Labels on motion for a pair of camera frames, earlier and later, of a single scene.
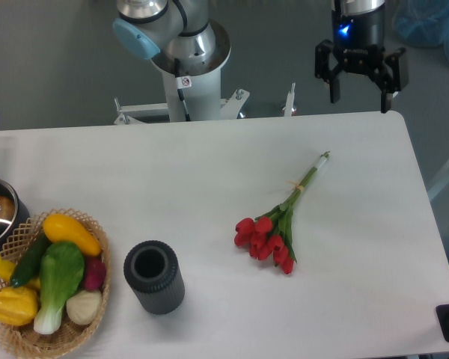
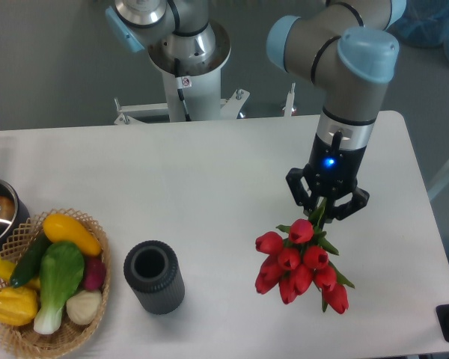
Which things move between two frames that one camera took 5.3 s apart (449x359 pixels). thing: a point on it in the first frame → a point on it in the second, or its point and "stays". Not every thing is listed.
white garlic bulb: x=83 y=307 stays
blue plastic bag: x=432 y=23 stays
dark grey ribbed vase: x=152 y=270 stays
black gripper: x=358 y=33 → x=333 y=170
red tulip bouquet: x=269 y=237 → x=297 y=260
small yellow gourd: x=4 y=269 stays
